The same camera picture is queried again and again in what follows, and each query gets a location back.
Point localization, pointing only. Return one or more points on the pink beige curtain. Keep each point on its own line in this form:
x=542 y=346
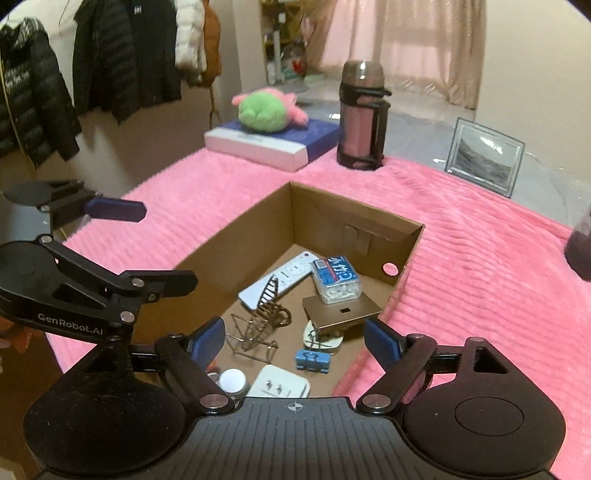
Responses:
x=406 y=37

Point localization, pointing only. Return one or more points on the white puffer jacket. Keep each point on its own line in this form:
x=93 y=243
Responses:
x=189 y=37

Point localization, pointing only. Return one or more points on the white remote control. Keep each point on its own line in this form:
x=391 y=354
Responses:
x=286 y=274

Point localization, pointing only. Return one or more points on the brown cardboard box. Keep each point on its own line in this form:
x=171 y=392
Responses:
x=323 y=207

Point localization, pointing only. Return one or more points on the blue binder clip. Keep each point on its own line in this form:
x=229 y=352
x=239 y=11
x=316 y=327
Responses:
x=311 y=362

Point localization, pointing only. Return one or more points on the tan rectangular box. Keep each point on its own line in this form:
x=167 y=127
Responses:
x=341 y=311

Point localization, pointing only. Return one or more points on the framed landscape picture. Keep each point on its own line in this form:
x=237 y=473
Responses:
x=485 y=157

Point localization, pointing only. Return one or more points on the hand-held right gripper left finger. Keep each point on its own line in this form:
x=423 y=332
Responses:
x=208 y=339

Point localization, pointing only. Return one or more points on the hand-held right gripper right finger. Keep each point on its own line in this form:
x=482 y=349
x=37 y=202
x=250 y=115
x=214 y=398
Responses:
x=381 y=344

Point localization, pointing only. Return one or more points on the white green cylinder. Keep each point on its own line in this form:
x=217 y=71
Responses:
x=231 y=381

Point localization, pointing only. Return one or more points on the blue white flat box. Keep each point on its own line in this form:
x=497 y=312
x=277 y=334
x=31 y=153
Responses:
x=277 y=147

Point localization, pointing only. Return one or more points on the black puffer jacket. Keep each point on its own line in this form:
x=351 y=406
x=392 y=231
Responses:
x=27 y=92
x=120 y=55

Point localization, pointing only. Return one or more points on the clear box of paper clips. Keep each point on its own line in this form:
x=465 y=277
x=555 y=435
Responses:
x=337 y=277

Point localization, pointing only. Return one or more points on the white two-prong power adapter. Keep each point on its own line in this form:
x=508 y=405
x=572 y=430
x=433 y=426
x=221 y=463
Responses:
x=277 y=378

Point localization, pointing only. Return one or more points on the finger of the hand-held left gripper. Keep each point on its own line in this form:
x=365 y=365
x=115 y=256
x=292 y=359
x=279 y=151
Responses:
x=171 y=284
x=115 y=210

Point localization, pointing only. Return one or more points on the white three-pin plug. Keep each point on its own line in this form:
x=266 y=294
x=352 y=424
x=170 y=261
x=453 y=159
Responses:
x=330 y=344

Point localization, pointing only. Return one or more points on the green pink plush toy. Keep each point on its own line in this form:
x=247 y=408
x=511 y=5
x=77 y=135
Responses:
x=263 y=113

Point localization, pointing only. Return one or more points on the steel thermos flask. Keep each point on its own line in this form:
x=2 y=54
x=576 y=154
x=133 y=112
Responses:
x=358 y=124

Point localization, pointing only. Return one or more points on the cluttered shelf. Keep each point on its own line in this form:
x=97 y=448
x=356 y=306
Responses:
x=277 y=46

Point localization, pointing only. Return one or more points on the brown jacket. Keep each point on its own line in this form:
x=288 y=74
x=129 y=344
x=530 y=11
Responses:
x=211 y=46

